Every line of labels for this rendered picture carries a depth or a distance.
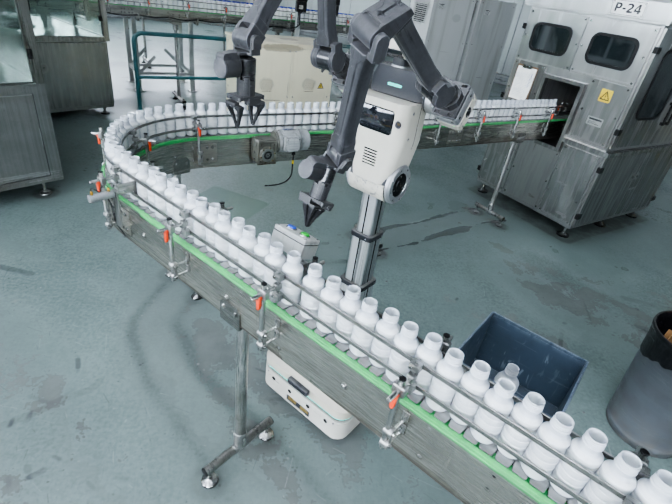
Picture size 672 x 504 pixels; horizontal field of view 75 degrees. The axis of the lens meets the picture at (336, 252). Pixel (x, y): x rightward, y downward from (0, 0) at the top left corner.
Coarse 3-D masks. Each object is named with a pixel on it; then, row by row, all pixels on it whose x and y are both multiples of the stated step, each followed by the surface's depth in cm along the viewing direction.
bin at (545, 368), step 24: (480, 336) 148; (504, 336) 148; (528, 336) 143; (504, 360) 152; (528, 360) 146; (552, 360) 140; (576, 360) 135; (528, 384) 149; (552, 384) 143; (576, 384) 124; (552, 408) 144
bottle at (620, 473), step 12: (624, 456) 81; (636, 456) 80; (600, 468) 83; (612, 468) 81; (624, 468) 79; (636, 468) 78; (612, 480) 80; (624, 480) 79; (636, 480) 81; (588, 492) 85; (600, 492) 82; (624, 492) 79
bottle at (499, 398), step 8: (496, 384) 91; (504, 384) 93; (512, 384) 92; (488, 392) 94; (496, 392) 91; (504, 392) 90; (512, 392) 90; (488, 400) 92; (496, 400) 91; (504, 400) 91; (512, 400) 93; (480, 408) 95; (496, 408) 91; (504, 408) 91; (512, 408) 92; (480, 416) 95; (488, 416) 93; (480, 424) 95; (488, 424) 94; (496, 424) 93; (472, 432) 98; (488, 432) 95; (496, 432) 95; (480, 440) 97; (488, 440) 96
